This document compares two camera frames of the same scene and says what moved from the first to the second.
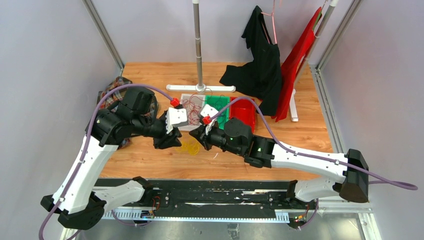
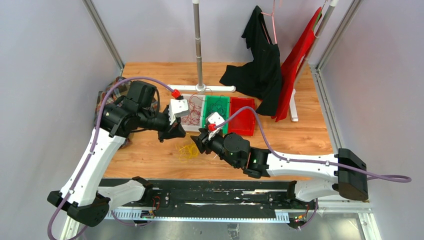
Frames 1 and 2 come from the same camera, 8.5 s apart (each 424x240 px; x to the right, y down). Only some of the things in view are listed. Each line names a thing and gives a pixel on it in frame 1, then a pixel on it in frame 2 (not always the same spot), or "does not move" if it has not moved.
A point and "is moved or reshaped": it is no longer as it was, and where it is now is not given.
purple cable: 230,104 is moved or reshaped
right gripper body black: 215,137 does not move
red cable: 193,107 does not move
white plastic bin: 193,103 does not move
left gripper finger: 166,142 -> 176,131
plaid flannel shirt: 113,97 does not move
